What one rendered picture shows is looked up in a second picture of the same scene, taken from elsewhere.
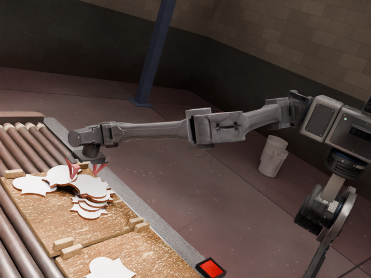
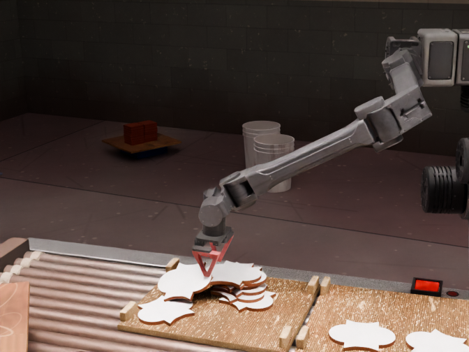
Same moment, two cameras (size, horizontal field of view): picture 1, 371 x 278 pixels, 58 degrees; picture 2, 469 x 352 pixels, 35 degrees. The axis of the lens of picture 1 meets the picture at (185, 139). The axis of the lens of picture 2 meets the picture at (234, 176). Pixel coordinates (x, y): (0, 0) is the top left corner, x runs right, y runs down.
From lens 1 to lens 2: 1.02 m
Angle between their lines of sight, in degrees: 18
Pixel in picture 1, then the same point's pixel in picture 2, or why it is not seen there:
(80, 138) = (222, 209)
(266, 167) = not seen: hidden behind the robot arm
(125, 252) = (343, 314)
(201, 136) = (389, 130)
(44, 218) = (227, 330)
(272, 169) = not seen: hidden behind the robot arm
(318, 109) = (433, 48)
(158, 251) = (366, 297)
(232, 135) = (420, 114)
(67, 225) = (258, 324)
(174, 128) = (350, 137)
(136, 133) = (292, 167)
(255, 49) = not seen: outside the picture
